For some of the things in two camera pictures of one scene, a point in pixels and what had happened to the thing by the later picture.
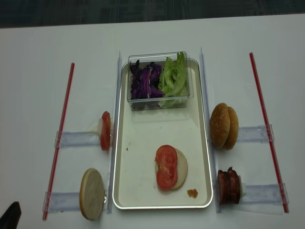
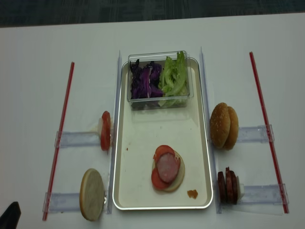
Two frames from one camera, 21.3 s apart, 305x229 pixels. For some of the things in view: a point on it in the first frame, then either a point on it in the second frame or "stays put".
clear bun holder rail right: x=256 y=133 stays put
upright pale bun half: x=92 y=194 stays put
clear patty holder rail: x=269 y=193 stays put
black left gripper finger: x=10 y=219 stays put
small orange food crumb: x=194 y=192 stays put
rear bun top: x=234 y=129 stays put
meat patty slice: x=237 y=188 -> x=231 y=186
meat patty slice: x=231 y=186 -> x=221 y=187
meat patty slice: x=222 y=179 -> x=167 y=166
